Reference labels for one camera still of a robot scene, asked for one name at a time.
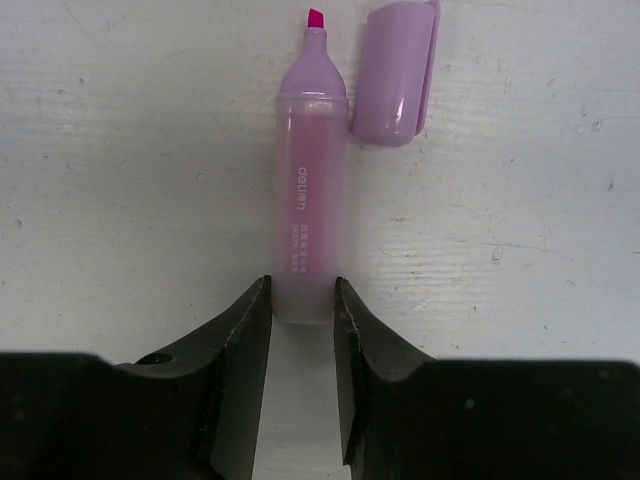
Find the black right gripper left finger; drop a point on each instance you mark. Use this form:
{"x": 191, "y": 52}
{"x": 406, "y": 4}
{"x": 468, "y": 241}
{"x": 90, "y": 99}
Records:
{"x": 190, "y": 410}

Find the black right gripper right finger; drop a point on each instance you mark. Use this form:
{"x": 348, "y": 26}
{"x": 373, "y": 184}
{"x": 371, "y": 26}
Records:
{"x": 406, "y": 415}

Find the pink purple highlighter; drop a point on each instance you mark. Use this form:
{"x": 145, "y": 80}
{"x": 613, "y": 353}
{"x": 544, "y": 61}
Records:
{"x": 311, "y": 139}

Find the purple highlighter cap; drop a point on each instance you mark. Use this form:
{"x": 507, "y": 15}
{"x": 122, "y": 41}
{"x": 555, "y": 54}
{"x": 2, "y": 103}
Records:
{"x": 395, "y": 70}

